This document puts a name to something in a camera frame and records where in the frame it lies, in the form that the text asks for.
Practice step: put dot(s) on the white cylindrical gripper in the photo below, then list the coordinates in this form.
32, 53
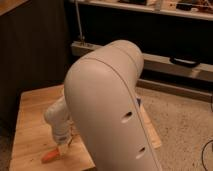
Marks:
61, 132

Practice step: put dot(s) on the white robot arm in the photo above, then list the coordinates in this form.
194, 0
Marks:
100, 100

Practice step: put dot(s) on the wooden table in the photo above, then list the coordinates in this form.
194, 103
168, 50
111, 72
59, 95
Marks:
33, 137

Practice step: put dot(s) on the vertical metal pole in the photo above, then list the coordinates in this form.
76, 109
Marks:
79, 23

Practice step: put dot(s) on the grey metal rail beam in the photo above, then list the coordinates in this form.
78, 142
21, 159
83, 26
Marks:
156, 63

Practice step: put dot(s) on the black handle on beam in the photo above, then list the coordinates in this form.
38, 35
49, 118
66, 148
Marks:
184, 63

